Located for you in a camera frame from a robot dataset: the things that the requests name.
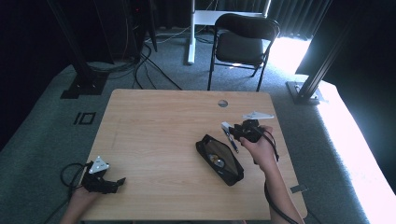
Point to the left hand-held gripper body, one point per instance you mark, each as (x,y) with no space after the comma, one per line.
(97,182)

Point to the black folding chair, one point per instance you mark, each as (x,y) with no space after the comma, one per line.
(241,46)

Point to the black metal stand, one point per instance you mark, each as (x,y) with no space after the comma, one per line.
(311,81)
(82,77)

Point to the person's right hand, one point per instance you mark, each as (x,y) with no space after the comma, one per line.
(261,151)

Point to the black mesh pencil case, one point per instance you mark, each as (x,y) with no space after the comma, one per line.
(221,161)

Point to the dark equipment cabinet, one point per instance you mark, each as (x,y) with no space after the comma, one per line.
(140,28)

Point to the grey tape strip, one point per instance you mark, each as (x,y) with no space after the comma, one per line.
(299,188)

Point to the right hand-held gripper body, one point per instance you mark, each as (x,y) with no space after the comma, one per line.
(252,132)

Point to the person's left hand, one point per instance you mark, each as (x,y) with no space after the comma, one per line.
(82,198)

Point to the dark curtain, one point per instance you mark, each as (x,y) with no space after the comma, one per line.
(295,15)

